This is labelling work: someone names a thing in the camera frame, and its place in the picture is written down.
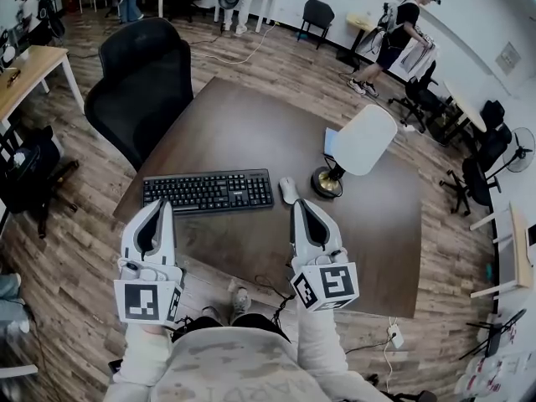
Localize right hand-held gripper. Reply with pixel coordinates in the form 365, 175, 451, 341
288, 198, 362, 313

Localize person's black trousers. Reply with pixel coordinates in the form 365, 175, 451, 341
170, 312, 293, 343

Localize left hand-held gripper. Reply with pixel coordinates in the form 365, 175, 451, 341
112, 198, 187, 326

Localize blue notebook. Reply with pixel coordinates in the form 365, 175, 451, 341
322, 126, 343, 159

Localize white plastic bags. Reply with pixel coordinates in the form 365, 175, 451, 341
453, 351, 536, 398

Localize light wooden desk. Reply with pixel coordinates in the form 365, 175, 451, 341
0, 44, 87, 126

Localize black cable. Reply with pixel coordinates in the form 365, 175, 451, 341
253, 274, 297, 331

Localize round white table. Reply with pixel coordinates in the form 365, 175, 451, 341
441, 79, 490, 147

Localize black plain chair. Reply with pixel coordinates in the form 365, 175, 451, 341
296, 0, 337, 51

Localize person's right forearm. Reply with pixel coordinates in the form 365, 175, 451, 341
294, 303, 350, 375

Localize black keyboard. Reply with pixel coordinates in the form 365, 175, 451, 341
142, 167, 276, 217

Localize person's left forearm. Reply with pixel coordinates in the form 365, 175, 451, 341
111, 322, 176, 388

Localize grey computer mouse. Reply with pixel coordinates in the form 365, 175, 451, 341
278, 175, 300, 206

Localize white shade table lamp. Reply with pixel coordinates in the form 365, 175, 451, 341
309, 103, 399, 201

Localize person's right shoe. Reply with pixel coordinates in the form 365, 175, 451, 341
228, 280, 253, 317

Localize white cloth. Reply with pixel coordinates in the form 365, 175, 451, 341
399, 35, 441, 82

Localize white desk wooden top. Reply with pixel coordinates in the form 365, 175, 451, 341
467, 200, 536, 302

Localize black folding chair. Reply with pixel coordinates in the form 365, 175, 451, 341
457, 307, 528, 360

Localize white wall panel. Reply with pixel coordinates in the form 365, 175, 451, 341
494, 41, 523, 78

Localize person's beige sweatshirt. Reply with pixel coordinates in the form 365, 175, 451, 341
101, 326, 383, 402

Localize white power strip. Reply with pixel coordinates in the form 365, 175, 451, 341
386, 323, 405, 350

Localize black standing fan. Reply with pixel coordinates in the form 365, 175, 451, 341
500, 126, 536, 174

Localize black high-back office chair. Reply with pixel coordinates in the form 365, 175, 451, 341
84, 16, 195, 173

